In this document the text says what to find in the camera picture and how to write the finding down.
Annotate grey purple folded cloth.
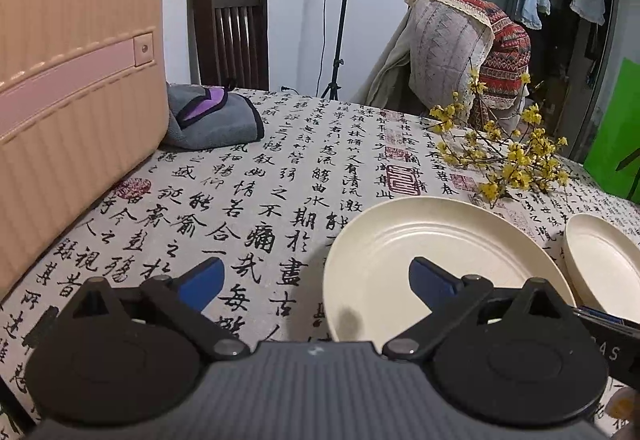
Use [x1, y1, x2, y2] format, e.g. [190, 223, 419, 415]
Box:
[165, 84, 263, 151]

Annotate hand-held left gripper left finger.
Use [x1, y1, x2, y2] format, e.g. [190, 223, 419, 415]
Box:
[60, 256, 251, 362]

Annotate cream ridged plate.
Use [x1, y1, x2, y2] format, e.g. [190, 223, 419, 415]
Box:
[562, 214, 640, 321]
[322, 196, 576, 346]

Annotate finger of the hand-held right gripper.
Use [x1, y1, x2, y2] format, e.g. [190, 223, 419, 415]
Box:
[570, 306, 640, 338]

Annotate red patterned blanket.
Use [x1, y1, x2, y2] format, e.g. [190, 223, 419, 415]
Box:
[477, 2, 532, 111]

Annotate peach ribbed suitcase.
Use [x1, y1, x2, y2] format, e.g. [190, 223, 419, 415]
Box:
[0, 0, 168, 301]

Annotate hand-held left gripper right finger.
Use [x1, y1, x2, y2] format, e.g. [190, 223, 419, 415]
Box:
[382, 256, 576, 362]

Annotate yellow blossom branches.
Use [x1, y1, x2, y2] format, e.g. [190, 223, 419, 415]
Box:
[427, 70, 573, 208]

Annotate green paper bag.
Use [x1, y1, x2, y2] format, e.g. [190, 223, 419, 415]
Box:
[584, 58, 640, 203]

